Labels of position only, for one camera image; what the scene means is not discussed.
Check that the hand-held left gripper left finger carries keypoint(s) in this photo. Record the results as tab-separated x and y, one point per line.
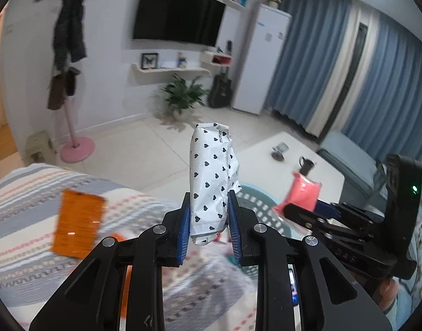
184	227

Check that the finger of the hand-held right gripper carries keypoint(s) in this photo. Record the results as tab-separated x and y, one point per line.
326	207
300	215

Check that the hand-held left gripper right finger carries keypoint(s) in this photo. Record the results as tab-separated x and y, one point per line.
233	227

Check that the pink tissue packet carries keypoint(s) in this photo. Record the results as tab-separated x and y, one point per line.
300	193

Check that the teal plastic basket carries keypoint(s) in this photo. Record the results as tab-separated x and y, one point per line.
259	198

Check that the white heart-print packet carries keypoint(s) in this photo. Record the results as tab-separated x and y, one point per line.
211	179

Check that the person's right hand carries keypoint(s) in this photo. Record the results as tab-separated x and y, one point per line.
388	289

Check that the black mug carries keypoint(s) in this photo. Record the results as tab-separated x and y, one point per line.
305	166

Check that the grey-blue sofa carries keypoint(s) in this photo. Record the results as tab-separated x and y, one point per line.
352	165

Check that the white coffee table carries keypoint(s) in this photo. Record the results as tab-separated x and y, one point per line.
266	172

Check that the black phone stand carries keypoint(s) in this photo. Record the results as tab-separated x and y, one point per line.
279	152

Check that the smartphone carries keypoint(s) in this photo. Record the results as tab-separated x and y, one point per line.
293	284

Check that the orange plastic bag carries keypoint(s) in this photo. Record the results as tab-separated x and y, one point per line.
126	282

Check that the orange snack packet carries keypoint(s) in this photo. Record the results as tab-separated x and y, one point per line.
78	226

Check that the green potted plant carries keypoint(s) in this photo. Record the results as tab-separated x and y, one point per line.
183	94

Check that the black acoustic guitar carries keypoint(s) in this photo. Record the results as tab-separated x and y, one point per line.
220	91

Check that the blue and white curtains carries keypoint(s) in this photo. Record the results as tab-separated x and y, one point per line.
317	58

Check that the striped patterned tablecloth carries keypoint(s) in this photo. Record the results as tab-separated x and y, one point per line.
24	196

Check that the small beige stool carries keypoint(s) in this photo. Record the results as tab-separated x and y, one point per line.
38	146

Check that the small shelf ornament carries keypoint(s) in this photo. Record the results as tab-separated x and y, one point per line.
182	60

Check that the framed butterfly picture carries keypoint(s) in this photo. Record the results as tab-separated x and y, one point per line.
149	60

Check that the black hanging bag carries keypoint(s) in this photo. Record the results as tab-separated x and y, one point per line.
72	82

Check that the brown hanging bag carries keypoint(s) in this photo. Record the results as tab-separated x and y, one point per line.
56	91

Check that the black puffer coat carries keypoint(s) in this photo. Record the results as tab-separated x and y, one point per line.
71	24

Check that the low white wall shelf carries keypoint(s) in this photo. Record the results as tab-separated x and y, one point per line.
169	69

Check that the white red-lined wall cubby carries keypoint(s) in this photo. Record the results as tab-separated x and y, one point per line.
216	60

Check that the wall-mounted black television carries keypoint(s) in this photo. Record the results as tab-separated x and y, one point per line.
178	13

